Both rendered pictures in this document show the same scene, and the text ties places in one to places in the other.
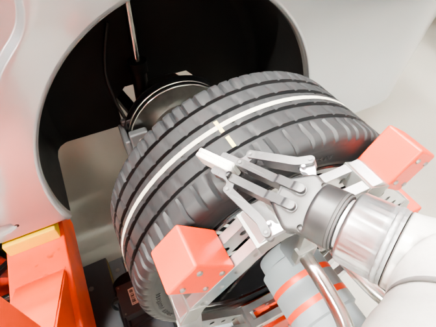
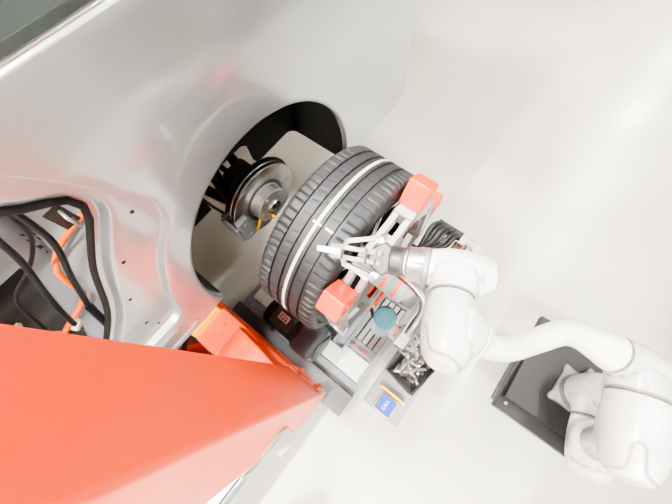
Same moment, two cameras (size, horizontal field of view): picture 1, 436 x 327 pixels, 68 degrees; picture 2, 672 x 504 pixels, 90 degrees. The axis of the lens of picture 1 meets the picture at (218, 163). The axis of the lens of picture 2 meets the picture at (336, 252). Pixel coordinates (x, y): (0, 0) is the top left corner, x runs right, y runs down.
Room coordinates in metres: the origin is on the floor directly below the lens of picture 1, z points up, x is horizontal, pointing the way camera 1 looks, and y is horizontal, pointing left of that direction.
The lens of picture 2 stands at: (0.01, 0.07, 2.01)
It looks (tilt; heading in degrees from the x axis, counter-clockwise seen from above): 69 degrees down; 345
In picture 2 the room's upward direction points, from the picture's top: 11 degrees counter-clockwise
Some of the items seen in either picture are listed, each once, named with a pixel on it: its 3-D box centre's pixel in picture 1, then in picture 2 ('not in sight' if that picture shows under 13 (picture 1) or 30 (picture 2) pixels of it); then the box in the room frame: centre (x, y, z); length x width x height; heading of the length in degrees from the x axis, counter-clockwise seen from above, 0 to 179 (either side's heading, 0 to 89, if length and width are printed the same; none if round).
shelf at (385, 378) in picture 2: not in sight; (407, 371); (-0.05, -0.12, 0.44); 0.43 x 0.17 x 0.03; 116
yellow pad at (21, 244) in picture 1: (30, 224); (196, 312); (0.52, 0.56, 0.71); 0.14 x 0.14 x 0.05; 26
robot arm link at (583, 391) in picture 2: not in sight; (599, 396); (-0.45, -0.75, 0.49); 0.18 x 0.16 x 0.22; 132
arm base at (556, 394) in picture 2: not in sight; (580, 389); (-0.44, -0.77, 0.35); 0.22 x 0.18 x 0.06; 114
